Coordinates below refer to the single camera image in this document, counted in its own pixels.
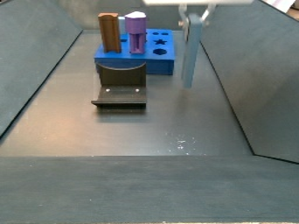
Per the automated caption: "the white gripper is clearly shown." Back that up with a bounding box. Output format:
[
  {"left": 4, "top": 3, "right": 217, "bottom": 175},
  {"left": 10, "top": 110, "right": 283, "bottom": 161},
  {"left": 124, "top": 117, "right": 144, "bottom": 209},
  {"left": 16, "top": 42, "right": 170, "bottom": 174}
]
[{"left": 143, "top": 0, "right": 254, "bottom": 27}]

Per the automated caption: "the tall light blue peg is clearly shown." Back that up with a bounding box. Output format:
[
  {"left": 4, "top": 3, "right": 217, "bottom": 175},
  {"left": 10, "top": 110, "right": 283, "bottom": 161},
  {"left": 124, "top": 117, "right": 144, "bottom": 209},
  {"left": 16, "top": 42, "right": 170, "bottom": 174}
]
[{"left": 182, "top": 13, "right": 203, "bottom": 88}]

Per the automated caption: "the blue shape sorting board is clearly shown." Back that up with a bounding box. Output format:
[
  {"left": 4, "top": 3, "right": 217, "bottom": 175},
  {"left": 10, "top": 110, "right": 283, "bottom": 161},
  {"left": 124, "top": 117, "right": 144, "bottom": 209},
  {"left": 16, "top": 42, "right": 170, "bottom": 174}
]
[{"left": 94, "top": 29, "right": 175, "bottom": 75}]

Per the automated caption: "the light blue square block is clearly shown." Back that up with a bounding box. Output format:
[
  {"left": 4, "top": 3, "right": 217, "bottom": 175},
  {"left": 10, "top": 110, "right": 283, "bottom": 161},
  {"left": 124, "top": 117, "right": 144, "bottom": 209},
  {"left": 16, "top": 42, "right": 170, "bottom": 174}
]
[{"left": 118, "top": 17, "right": 127, "bottom": 35}]

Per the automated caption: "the purple pentagon peg block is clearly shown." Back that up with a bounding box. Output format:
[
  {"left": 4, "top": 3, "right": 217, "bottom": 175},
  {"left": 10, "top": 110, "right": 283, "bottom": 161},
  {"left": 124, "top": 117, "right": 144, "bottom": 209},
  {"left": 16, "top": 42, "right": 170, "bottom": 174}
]
[{"left": 126, "top": 11, "right": 147, "bottom": 54}]

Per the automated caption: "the tall brown notched block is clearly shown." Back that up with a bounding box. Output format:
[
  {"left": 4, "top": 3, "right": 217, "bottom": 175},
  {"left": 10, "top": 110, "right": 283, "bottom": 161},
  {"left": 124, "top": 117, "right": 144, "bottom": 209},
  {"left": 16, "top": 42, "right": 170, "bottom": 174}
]
[{"left": 98, "top": 12, "right": 122, "bottom": 53}]

